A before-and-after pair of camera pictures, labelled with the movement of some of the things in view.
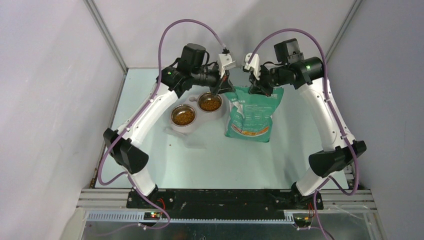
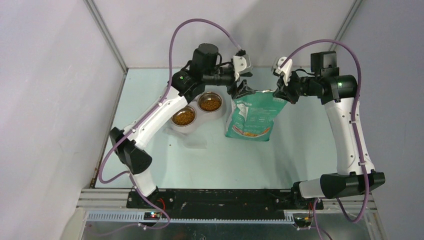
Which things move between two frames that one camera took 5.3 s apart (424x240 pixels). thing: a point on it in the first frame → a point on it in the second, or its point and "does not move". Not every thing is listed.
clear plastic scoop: x=189 y=143 does not move
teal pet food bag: x=249 y=116 does not move
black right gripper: x=259 y=86 → x=286 y=92
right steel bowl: x=209 y=103 does not move
